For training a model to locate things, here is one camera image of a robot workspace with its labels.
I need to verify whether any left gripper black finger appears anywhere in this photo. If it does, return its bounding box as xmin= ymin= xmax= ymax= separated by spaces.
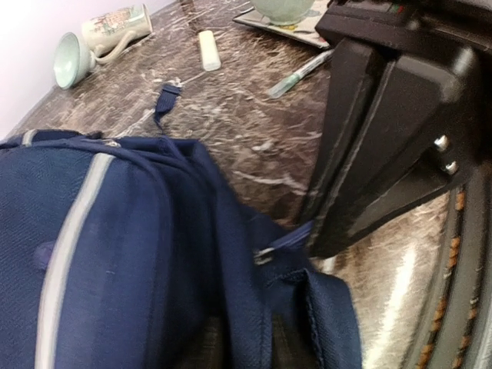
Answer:
xmin=301 ymin=38 xmax=484 ymax=258

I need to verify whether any pale yellow highlighter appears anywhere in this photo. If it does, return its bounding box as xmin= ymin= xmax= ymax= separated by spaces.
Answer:
xmin=198 ymin=30 xmax=221 ymax=71

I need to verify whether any navy blue student backpack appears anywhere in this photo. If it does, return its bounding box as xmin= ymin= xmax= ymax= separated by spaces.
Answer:
xmin=0 ymin=82 xmax=364 ymax=369

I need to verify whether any clear pen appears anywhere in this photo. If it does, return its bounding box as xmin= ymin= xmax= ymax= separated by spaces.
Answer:
xmin=268 ymin=49 xmax=334 ymax=99

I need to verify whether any upright celadon bowl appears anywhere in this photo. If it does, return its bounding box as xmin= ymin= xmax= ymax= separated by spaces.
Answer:
xmin=250 ymin=0 xmax=314 ymax=25

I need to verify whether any white floral mug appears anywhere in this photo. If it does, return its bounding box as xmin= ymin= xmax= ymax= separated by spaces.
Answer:
xmin=81 ymin=4 xmax=153 ymax=65

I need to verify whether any tipped celadon bowl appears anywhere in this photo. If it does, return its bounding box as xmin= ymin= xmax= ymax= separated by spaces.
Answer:
xmin=53 ymin=32 xmax=96 ymax=90

